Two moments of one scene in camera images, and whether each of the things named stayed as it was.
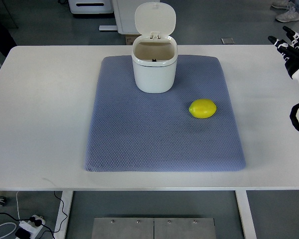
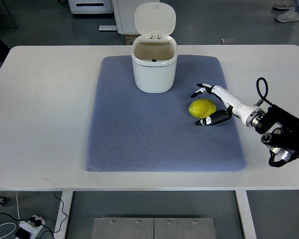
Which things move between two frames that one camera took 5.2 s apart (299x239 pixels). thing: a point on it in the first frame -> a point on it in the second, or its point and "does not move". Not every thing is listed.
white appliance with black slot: (90, 6) does not move
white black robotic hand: (295, 56) -> (254, 117)
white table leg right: (246, 214) does not move
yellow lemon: (203, 108) does not move
